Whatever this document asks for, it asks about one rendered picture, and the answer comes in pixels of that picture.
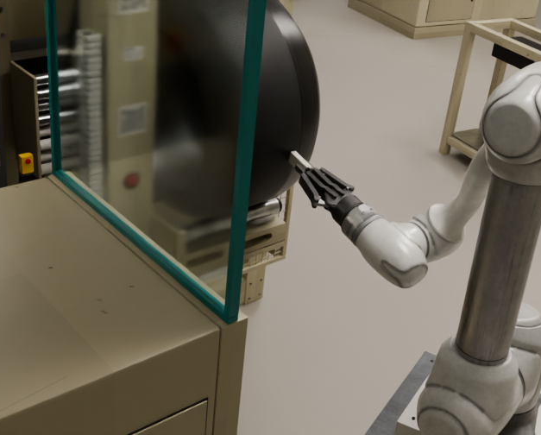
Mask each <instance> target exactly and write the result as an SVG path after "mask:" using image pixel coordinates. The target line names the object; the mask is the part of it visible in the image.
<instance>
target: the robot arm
mask: <svg viewBox="0 0 541 435"><path fill-rule="evenodd" d="M481 134H482V138H483V140H484V144H483V145H482V146H481V148H480V149H479V150H478V152H477V153H476V155H475V156H474V158H473V160H472V161H471V162H470V164H469V168H468V170H467V172H466V175H465V178H464V180H463V183H462V187H461V190H460V192H459V193H458V195H457V196H456V198H455V199H453V200H452V201H451V202H450V203H448V204H447V205H443V204H434V205H433V206H431V207H429V208H428V209H426V210H424V211H422V212H420V213H419V214H417V215H415V216H413V217H412V219H410V220H409V221H407V222H404V223H396V222H391V223H389V222H388V221H387V220H386V219H384V217H383V216H382V215H380V214H379V213H378V212H377V211H376V210H375V209H374V208H373V207H372V206H371V205H368V204H363V203H362V202H361V200H360V199H358V198H357V197H356V196H355V195H352V194H353V191H354V190H355V187H354V186H352V185H349V184H347V183H345V182H344V181H343V180H341V179H339V178H338V177H337V176H336V175H334V174H333V173H331V172H329V171H328V170H326V169H325V168H323V167H321V168H320V169H317V168H316V167H314V166H313V165H312V164H311V163H310V162H309V161H306V160H305V159H304V158H302V157H301V156H300V155H299V154H298V153H297V152H296V151H292V152H291V153H290V156H289V159H288V161H289V162H290V163H291V164H292V165H293V166H294V169H295V170H296V171H297V172H298V173H299V174H300V178H299V184H300V185H301V187H302V188H303V190H304V192H305V194H306V195H307V197H308V198H309V200H310V201H311V207H312V208H314V209H316V208H317V206H323V208H324V209H325V210H327V211H329V212H330V213H331V216H332V218H333V219H334V220H335V221H336V222H337V223H338V224H339V225H340V226H341V230H342V233H343V234H344V235H345V236H346V237H347V238H348V239H349V240H350V241H351V242H352V243H353V244H354V245H355V246H356V247H357V248H358V249H359V250H360V252H361V254H362V257H363V258H364V259H365V260H366V262H367V263H368V264H369V265H370V266H371V267H372V268H373V269H374V270H375V271H376V272H377V273H378V274H379V275H381V276H382V277H383V278H384V279H386V280H387V281H389V282H391V283H392V284H394V285H395V286H397V287H400V288H410V287H413V286H415V285H417V284H418V283H419V282H420V281H422V280H423V279H424V277H425V276H426V274H427V271H428V265H427V263H429V262H434V261H437V260H439V259H442V258H444V257H446V256H448V255H451V254H452V253H454V252H455V251H456V250H457V249H458V248H459V247H460V246H461V244H462V242H463V239H464V236H465V227H464V226H465V224H466V223H467V222H468V221H469V220H470V219H471V218H472V217H473V216H474V215H475V213H476V212H477V211H478V209H479V208H480V206H481V204H482V203H483V201H484V199H486V201H485V205H484V209H483V213H482V218H481V225H480V229H479V233H478V237H477V242H476V245H475V253H474V257H473V261H472V266H471V269H470V274H469V281H468V285H467V289H466V293H465V298H464V301H463V306H462V313H461V317H460V322H459V325H458V330H457V334H456V335H454V336H451V337H449V338H447V339H446V340H445V341H443V343H442V344H441V346H440V348H439V350H438V353H437V357H436V359H435V362H434V364H433V366H432V369H431V372H430V374H429V376H428V379H427V381H426V383H425V388H424V389H423V391H422V392H421V394H420V395H419V397H418V404H417V423H418V428H419V430H420V431H421V433H422V435H536V434H535V428H536V423H537V417H538V408H539V406H540V405H541V393H540V391H541V314H540V313H539V311H538V310H537V309H536V308H534V307H533V306H530V305H528V304H526V303H523V302H522V299H523V296H524V292H525V286H526V282H527V280H528V276H529V273H530V269H531V265H532V259H533V256H534V252H535V248H536V246H537V242H538V236H539V232H540V229H541V61H539V62H536V63H533V64H530V65H529V66H526V67H524V68H522V69H521V70H519V71H517V72H516V73H514V74H513V75H511V76H510V77H509V78H507V79H506V80H504V81H503V82H502V83H501V84H500V85H498V86H497V87H496V88H495V90H494V91H493V92H492V94H491V95H490V96H489V98H488V100H487V102H486V104H485V106H484V109H483V112H482V115H481Z"/></svg>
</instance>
